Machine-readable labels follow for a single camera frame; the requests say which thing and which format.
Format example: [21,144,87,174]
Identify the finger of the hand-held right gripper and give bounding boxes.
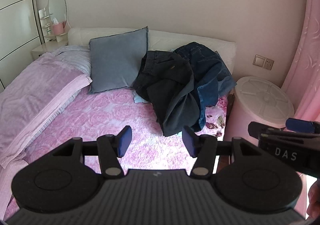
[286,118,320,133]
[248,121,284,140]

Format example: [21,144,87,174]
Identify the pink box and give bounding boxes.
[52,21,67,35]

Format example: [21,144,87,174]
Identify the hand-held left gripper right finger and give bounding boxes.
[182,125,261,180]

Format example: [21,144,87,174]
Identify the white nightstand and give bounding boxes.
[31,40,69,60]

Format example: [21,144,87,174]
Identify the white wardrobe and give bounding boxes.
[0,0,45,93]

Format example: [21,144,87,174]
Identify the oval mirror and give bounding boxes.
[48,0,68,28]

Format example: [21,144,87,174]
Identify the grey-blue cushion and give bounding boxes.
[87,26,150,94]

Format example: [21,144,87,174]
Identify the pink floral blanket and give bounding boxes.
[0,87,229,218]

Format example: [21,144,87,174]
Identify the black pants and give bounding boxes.
[132,50,200,137]

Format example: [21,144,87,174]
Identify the white headboard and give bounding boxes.
[67,27,237,78]

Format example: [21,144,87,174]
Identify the lavender striped pillow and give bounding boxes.
[49,45,92,77]

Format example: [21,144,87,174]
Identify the pink pillow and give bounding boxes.
[0,52,93,168]

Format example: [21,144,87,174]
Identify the pink bin with white lid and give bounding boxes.
[223,76,295,165]

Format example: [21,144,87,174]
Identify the light blue cloth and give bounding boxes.
[132,91,150,104]

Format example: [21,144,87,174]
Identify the blue jeans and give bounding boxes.
[172,42,238,132]

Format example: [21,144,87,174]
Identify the beige wall socket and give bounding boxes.
[252,54,275,70]

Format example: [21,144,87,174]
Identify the white vanity shelf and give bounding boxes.
[38,8,54,37]

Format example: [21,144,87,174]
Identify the pink curtain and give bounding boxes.
[280,0,320,125]

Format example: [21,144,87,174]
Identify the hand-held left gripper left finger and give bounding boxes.
[51,125,133,179]

